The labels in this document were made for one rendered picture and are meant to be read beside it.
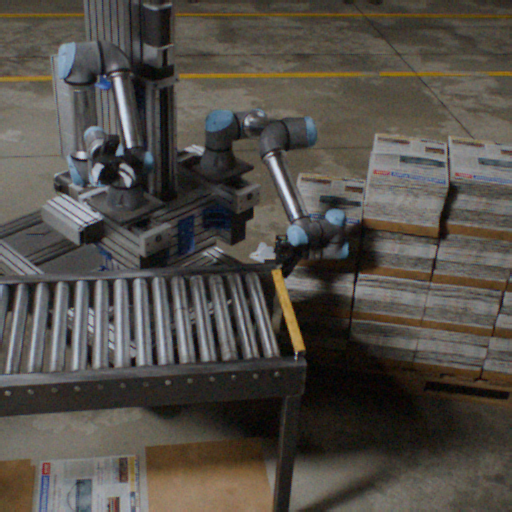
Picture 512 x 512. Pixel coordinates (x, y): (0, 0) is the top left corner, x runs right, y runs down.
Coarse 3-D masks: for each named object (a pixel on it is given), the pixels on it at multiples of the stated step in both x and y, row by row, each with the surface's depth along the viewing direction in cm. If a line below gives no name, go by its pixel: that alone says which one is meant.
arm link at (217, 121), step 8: (216, 112) 322; (224, 112) 322; (232, 112) 321; (208, 120) 318; (216, 120) 317; (224, 120) 316; (232, 120) 319; (208, 128) 319; (216, 128) 317; (224, 128) 318; (232, 128) 320; (240, 128) 322; (208, 136) 321; (216, 136) 319; (224, 136) 320; (232, 136) 322; (208, 144) 323; (216, 144) 321; (224, 144) 322; (232, 144) 326
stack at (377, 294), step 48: (336, 192) 315; (384, 240) 298; (432, 240) 294; (480, 240) 291; (288, 288) 316; (336, 288) 312; (384, 288) 309; (432, 288) 305; (480, 288) 303; (288, 336) 330; (336, 336) 327; (384, 336) 323; (432, 336) 319; (480, 336) 315; (336, 384) 341; (384, 384) 339; (480, 384) 328
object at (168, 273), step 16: (80, 272) 265; (96, 272) 265; (112, 272) 266; (128, 272) 266; (144, 272) 267; (160, 272) 267; (176, 272) 268; (192, 272) 268; (208, 272) 269; (224, 272) 269; (240, 272) 270; (256, 272) 271; (32, 288) 260; (112, 288) 265; (128, 288) 266; (208, 288) 272; (224, 288) 273; (272, 288) 276; (32, 304) 264; (112, 304) 269
